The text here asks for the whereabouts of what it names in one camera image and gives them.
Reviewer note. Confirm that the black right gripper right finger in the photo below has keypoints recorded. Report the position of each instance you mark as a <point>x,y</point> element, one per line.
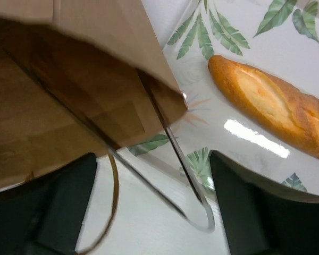
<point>261,216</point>

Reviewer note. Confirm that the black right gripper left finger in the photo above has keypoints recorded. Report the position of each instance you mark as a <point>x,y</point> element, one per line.
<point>45,215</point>

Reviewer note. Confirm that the metal tongs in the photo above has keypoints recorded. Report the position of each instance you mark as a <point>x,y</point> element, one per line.
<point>171,172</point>

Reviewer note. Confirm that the fake baguette bread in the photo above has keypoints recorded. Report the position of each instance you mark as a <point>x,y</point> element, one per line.
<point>276,105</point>

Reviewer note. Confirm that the brown paper bag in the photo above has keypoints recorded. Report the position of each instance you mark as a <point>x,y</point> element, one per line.
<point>73,79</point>

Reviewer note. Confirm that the floral leaf-print tray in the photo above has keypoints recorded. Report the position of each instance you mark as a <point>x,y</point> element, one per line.
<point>280,38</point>

